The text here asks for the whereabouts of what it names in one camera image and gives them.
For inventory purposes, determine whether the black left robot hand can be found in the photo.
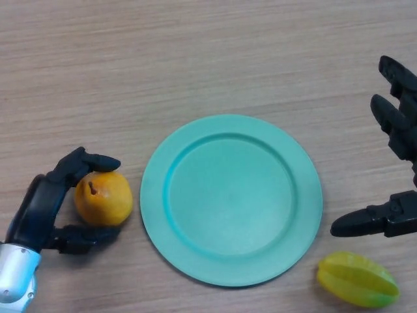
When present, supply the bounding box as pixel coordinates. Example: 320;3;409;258
5;146;122;256

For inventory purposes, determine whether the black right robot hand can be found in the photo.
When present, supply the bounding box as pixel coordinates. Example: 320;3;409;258
330;55;417;239

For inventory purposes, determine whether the yellow pear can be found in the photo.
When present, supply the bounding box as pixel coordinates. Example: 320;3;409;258
74;171;134;226

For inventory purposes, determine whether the green round plate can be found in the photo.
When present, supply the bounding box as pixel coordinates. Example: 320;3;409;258
139;113;324;289

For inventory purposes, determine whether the yellow-green starfruit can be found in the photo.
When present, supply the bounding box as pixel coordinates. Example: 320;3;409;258
316;250;401;309

